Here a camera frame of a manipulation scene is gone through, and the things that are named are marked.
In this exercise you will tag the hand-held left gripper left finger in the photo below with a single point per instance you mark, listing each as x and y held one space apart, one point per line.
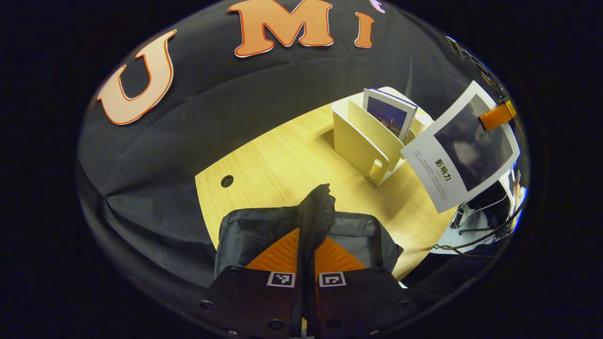
254 301

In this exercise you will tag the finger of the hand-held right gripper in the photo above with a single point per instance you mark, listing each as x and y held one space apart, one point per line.
497 115

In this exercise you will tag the black schoolbag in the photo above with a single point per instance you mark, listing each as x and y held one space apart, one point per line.
264 226

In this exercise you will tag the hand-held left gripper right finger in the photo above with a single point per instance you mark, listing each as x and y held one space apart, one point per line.
362 301

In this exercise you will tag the grey frame pole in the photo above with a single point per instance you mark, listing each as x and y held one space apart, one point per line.
411 75

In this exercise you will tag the white and grey book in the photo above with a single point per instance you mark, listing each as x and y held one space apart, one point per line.
438 174

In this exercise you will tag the white bookshelf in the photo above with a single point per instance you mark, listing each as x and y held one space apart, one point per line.
358 141

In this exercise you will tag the white equipment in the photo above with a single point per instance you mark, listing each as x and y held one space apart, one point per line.
471 238

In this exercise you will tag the blue book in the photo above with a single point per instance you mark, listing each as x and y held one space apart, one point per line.
388 115

